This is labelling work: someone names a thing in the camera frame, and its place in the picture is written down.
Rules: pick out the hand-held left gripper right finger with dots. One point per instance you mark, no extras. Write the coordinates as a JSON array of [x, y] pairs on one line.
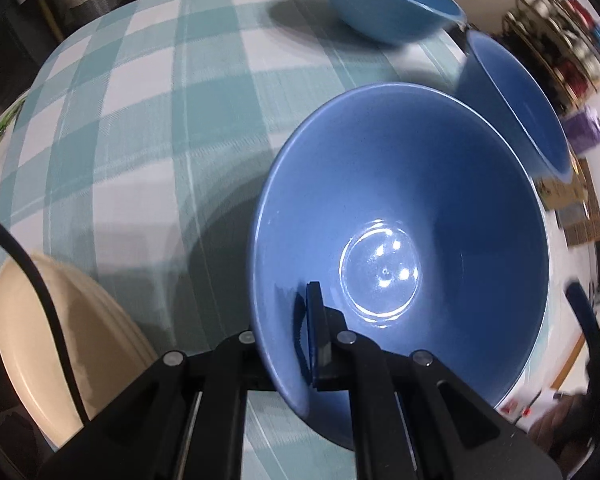
[[314, 330]]

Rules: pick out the person's right hand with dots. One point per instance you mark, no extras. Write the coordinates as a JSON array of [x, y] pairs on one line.
[[562, 425]]

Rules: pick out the purple bag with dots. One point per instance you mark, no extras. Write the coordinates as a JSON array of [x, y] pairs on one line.
[[585, 130]]

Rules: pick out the green packet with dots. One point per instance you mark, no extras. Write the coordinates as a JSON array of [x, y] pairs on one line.
[[0, 130]]

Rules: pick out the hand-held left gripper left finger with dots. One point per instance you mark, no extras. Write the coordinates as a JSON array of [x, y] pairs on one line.
[[230, 365]]

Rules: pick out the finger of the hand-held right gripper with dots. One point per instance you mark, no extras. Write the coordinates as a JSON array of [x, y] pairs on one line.
[[590, 330]]

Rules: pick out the teal checkered tablecloth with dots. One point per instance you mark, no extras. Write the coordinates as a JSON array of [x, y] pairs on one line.
[[145, 135]]

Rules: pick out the metal shoe rack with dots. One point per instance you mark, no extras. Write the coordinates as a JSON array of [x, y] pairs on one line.
[[555, 25]]

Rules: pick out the cardboard box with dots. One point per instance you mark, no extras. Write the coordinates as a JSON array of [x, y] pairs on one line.
[[570, 200]]

